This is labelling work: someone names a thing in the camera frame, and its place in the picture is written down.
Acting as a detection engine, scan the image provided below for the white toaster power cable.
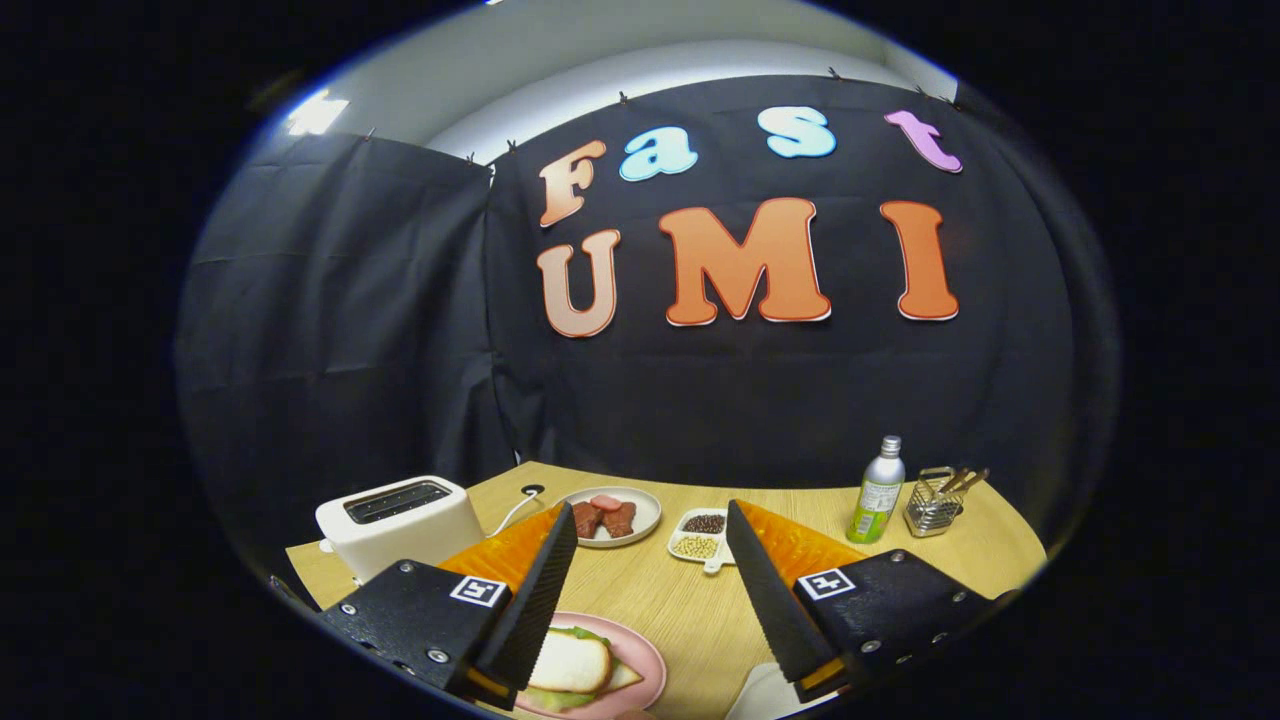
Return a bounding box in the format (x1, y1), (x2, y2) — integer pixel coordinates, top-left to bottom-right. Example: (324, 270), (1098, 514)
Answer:
(487, 492), (536, 538)

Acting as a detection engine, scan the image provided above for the toasted round-top bread slice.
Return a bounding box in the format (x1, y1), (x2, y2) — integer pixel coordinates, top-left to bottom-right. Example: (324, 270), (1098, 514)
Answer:
(527, 630), (613, 694)

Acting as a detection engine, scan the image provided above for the green lettuce leaf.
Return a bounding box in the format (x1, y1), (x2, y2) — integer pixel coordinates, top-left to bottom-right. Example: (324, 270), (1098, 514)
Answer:
(520, 627), (613, 713)

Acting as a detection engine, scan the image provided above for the pink plate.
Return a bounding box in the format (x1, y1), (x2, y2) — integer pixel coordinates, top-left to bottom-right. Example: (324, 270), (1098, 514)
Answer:
(515, 611), (668, 719)

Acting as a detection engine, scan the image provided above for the white round plate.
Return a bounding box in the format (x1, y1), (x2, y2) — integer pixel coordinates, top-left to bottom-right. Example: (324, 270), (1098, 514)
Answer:
(553, 486), (663, 549)

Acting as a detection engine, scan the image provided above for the white square plate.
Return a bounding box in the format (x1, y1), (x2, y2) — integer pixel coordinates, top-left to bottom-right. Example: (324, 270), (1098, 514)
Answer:
(725, 660), (841, 720)

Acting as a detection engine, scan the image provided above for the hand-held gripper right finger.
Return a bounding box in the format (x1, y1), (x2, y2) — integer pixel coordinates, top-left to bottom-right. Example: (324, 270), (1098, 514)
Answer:
(725, 499), (1021, 704)

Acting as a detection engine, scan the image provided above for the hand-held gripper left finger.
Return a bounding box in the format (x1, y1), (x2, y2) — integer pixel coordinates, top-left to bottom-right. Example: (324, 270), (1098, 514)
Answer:
(315, 500), (581, 713)

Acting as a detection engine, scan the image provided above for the ceiling light panel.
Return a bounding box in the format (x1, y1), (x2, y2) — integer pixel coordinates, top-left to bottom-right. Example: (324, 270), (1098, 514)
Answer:
(285, 90), (351, 136)

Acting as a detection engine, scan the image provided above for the white divided dish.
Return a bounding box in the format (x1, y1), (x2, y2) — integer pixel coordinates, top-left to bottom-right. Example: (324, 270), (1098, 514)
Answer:
(667, 508), (738, 575)

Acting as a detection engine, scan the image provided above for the metal wire utensil holder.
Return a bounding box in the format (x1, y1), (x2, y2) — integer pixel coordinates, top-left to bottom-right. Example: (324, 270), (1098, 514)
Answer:
(904, 467), (965, 538)

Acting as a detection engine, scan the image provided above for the white toaster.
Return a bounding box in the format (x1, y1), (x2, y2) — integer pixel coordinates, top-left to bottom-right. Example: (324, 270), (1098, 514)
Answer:
(315, 475), (487, 585)

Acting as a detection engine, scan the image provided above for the silver bottle with green label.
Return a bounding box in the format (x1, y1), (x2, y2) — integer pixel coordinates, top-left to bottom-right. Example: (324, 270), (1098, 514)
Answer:
(846, 435), (906, 545)

